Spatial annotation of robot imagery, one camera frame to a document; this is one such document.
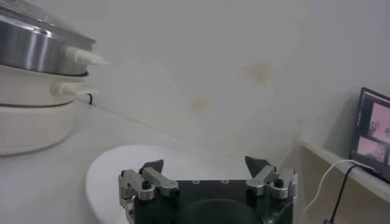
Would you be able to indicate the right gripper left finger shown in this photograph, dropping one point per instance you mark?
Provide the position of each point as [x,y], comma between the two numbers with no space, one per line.
[146,185]

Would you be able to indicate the white electric cooking pot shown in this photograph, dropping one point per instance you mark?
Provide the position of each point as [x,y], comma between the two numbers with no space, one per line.
[30,128]

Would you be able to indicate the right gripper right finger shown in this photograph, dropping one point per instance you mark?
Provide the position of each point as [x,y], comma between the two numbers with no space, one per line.
[274,184]

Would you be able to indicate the white side desk with laptop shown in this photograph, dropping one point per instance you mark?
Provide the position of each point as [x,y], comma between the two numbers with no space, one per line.
[371,210]

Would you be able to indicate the stainless steel steamer basket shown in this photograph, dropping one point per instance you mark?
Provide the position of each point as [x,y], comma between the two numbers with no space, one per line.
[30,45]

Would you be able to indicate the white round plate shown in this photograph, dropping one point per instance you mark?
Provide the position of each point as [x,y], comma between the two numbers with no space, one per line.
[106,182]

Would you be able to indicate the black laptop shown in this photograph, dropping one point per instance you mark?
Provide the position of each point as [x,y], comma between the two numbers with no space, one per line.
[374,121]

